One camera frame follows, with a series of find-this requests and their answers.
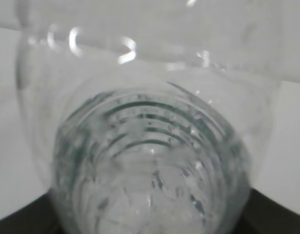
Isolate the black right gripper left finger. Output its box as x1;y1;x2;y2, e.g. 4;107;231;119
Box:
0;191;66;234

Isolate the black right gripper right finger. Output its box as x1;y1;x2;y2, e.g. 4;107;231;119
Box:
237;189;300;234

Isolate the clear plastic water bottle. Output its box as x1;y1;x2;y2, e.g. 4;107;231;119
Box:
16;0;282;234

